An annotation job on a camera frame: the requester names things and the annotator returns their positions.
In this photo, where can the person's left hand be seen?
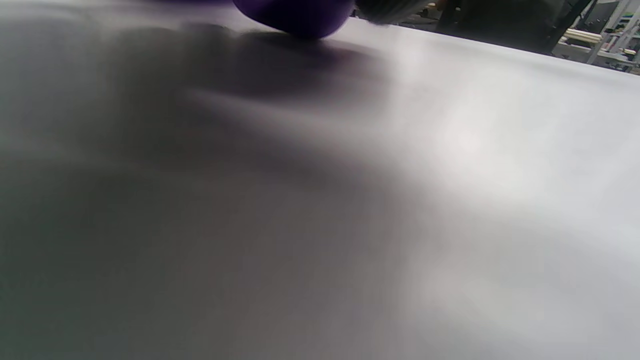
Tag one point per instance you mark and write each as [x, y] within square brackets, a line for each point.
[390, 10]

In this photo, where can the purple plastic measuring cup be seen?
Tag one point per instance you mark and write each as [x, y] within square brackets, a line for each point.
[300, 15]

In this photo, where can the black mesh office chair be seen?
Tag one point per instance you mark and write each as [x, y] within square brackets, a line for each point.
[500, 22]

